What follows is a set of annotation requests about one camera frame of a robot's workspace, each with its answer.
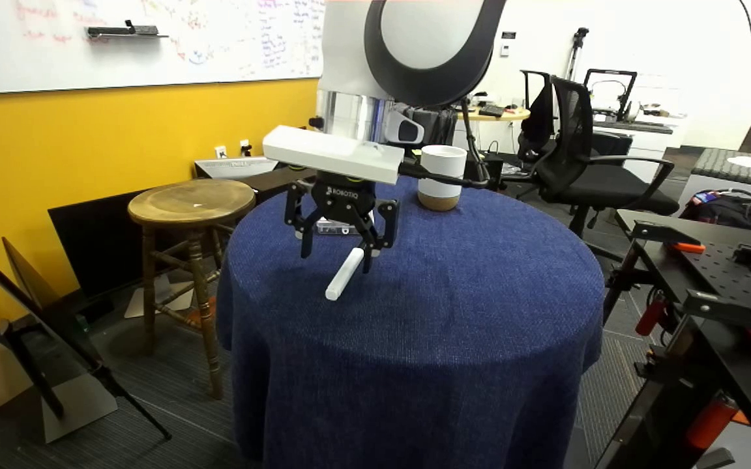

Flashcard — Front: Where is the black camera tripod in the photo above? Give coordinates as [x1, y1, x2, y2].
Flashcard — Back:
[0, 222, 172, 439]

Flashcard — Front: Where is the grey ribbed mat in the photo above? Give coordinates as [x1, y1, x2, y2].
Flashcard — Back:
[690, 143, 751, 193]

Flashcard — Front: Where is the black office chair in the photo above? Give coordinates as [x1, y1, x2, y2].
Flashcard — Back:
[527, 73, 684, 238]

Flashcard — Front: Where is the black leaning panel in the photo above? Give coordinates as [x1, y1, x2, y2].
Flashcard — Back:
[46, 189, 148, 300]
[243, 164, 332, 203]

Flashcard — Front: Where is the black backpack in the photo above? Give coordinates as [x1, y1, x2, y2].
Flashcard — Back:
[678, 185, 751, 232]

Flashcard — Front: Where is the white office desk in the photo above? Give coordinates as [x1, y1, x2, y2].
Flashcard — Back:
[468, 102, 535, 156]

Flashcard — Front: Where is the round wooden stool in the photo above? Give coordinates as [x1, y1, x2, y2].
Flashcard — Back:
[124, 176, 257, 401]

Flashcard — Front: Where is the white mug cup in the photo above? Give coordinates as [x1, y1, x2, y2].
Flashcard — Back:
[414, 143, 468, 214]

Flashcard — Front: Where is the black perforated robot table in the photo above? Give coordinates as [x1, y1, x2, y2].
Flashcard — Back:
[595, 205, 751, 469]

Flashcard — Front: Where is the black whiteboard eraser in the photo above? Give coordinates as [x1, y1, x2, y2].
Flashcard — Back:
[86, 17, 172, 40]

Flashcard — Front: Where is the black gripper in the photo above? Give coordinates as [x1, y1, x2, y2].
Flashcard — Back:
[281, 173, 399, 275]

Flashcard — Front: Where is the grey floor board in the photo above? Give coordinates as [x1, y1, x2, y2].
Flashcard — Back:
[38, 370, 122, 444]

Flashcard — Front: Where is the white marker with black cap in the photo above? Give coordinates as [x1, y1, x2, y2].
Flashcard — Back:
[324, 244, 369, 304]

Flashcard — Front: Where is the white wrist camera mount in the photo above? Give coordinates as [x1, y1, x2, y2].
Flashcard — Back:
[260, 123, 407, 186]

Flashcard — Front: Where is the wall whiteboard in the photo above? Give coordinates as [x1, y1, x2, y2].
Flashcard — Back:
[0, 0, 332, 99]

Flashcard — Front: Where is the white tray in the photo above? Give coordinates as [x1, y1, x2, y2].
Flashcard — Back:
[191, 154, 283, 182]

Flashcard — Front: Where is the white back table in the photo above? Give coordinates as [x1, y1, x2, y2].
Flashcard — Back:
[591, 111, 690, 162]

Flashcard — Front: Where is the black camera on stand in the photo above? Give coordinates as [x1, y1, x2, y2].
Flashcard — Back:
[566, 22, 591, 81]

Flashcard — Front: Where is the black frame chair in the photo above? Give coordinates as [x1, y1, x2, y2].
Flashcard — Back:
[581, 64, 642, 123]

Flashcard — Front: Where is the blue tablecloth on round table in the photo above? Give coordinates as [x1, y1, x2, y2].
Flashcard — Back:
[216, 173, 607, 469]

